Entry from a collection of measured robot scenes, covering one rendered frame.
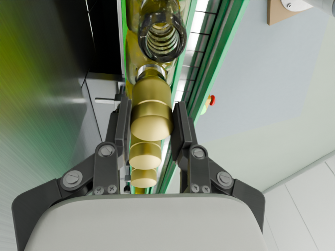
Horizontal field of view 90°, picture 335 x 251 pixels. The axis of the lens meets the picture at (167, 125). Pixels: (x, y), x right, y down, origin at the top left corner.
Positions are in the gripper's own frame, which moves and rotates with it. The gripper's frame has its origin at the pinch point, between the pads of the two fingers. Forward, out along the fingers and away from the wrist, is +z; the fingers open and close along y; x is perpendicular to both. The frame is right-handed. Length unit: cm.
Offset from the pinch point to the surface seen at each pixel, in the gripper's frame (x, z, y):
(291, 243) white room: -419, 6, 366
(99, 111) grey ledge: -28.8, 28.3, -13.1
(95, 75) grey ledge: -17.1, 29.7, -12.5
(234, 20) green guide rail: 2.4, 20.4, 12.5
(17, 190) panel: -8.0, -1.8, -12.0
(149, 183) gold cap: -11.4, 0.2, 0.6
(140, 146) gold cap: -4.3, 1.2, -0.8
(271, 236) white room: -479, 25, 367
